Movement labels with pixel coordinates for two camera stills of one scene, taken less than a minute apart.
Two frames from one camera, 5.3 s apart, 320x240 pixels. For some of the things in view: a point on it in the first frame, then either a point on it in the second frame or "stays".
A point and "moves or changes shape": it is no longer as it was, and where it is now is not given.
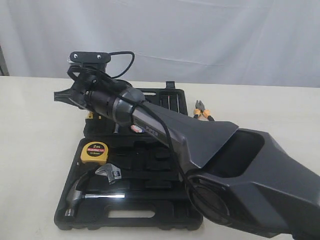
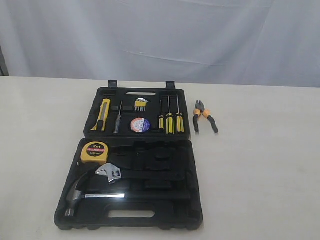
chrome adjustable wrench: x=112 y=172 stays
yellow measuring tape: x=94 y=152 stays
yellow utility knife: x=90 y=115 moves or changes shape
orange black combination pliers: x=200 y=108 stays
